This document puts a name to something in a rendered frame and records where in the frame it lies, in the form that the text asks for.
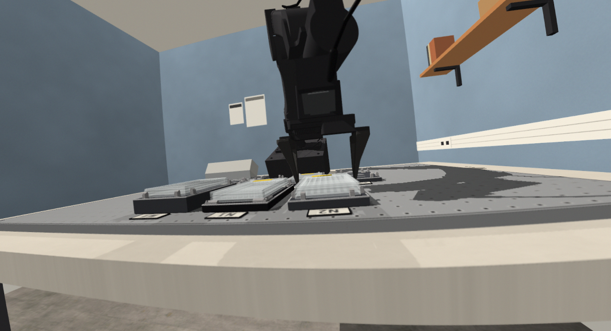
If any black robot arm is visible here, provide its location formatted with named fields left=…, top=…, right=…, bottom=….
left=264, top=0, right=358, bottom=137

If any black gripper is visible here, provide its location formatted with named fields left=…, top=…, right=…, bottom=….
left=276, top=114, right=370, bottom=183

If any white button panel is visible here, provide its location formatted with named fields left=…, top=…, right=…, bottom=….
left=205, top=159, right=259, bottom=181

